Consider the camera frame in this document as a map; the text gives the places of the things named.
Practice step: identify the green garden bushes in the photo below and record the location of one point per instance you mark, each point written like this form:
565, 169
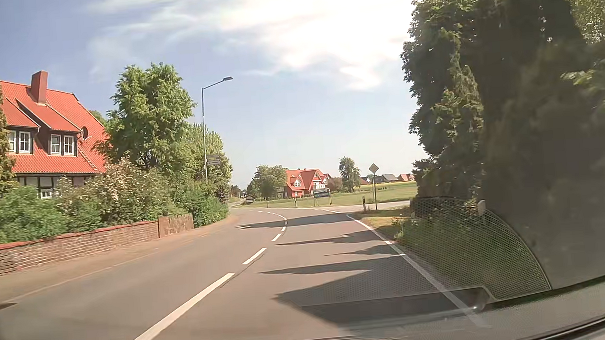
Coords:
110, 198

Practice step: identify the dark board sign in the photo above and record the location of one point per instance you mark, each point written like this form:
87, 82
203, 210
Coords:
321, 193

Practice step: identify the direction signs on post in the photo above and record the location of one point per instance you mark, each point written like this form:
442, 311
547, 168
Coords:
213, 159

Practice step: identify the grass verge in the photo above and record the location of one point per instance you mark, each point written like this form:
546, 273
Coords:
393, 225

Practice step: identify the distant low buildings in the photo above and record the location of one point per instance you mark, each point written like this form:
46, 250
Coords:
387, 178

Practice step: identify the tall dark conifer trees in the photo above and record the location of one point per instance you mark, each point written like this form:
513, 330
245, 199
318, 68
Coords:
513, 99

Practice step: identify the green grass field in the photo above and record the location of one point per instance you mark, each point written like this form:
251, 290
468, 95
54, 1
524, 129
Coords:
380, 193

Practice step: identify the round green tree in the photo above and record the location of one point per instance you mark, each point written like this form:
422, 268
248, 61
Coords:
268, 182

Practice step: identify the large green leafy tree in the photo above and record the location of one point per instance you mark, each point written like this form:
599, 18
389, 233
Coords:
150, 117

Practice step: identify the slender green tree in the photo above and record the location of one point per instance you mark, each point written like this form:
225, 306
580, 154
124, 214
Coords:
349, 174

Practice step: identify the red brick wall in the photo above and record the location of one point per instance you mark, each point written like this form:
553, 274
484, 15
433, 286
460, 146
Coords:
66, 247

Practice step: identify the grey asphalt road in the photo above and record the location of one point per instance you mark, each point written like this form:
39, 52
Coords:
300, 278

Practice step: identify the diamond road sign on post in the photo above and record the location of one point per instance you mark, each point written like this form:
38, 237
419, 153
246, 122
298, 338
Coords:
374, 178

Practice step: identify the grey street lamp post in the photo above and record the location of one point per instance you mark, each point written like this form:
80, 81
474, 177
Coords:
204, 129

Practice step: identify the road markings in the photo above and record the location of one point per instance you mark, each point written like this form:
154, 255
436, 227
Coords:
184, 308

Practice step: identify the large red-roofed house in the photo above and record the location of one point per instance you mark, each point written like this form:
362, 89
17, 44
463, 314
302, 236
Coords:
55, 119

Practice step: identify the small red-roofed house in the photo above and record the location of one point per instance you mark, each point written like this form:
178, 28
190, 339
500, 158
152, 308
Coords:
304, 183

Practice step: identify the paved pavement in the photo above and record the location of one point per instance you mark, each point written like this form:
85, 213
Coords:
73, 270

